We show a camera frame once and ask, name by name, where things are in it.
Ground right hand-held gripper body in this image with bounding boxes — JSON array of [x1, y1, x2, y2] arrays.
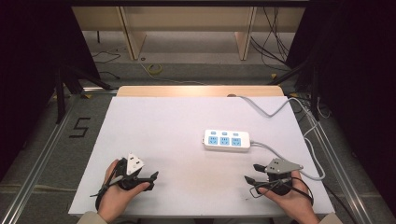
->
[[263, 158, 304, 197]]

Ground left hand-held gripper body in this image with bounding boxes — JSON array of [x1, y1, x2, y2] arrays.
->
[[116, 152, 156, 191]]

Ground person's left hand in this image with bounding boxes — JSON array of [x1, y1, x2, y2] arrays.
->
[[97, 159, 151, 224]]

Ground person's right hand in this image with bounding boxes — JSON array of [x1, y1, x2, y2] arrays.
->
[[257, 178, 320, 224]]

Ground white power strip blue sockets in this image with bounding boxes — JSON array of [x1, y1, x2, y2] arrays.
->
[[203, 129, 252, 153]]

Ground white table sheet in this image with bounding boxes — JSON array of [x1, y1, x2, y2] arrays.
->
[[67, 95, 335, 218]]

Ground person's left beige sleeve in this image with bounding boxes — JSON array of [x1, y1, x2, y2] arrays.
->
[[76, 210, 108, 224]]

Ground black metal stand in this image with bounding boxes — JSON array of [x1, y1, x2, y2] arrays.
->
[[53, 64, 114, 125], [266, 57, 322, 123]]

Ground yellow tape roll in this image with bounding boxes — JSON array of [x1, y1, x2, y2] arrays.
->
[[147, 63, 163, 76]]

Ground wooden table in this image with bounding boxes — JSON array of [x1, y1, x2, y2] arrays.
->
[[116, 85, 285, 98]]

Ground black curtain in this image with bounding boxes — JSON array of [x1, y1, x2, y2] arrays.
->
[[0, 0, 101, 183], [284, 0, 396, 216]]

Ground light wooden shelf unit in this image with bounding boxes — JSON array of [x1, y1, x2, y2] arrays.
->
[[70, 5, 306, 62]]

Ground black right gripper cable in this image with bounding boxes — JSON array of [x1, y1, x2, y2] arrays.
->
[[247, 176, 315, 207]]

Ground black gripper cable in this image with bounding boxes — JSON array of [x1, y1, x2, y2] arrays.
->
[[247, 176, 315, 207], [89, 167, 126, 211]]

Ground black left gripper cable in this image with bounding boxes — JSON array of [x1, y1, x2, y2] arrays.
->
[[89, 167, 126, 211]]

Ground grey power strip cable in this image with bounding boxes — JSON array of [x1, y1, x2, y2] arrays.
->
[[227, 93, 326, 182]]

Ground aluminium floor rail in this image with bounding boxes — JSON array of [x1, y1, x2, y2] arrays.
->
[[0, 92, 78, 224], [303, 102, 376, 224]]

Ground black floor cable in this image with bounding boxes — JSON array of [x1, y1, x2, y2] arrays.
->
[[91, 49, 122, 65], [98, 70, 121, 80]]

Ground black cable bundle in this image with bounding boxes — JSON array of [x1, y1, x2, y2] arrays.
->
[[249, 7, 291, 69]]

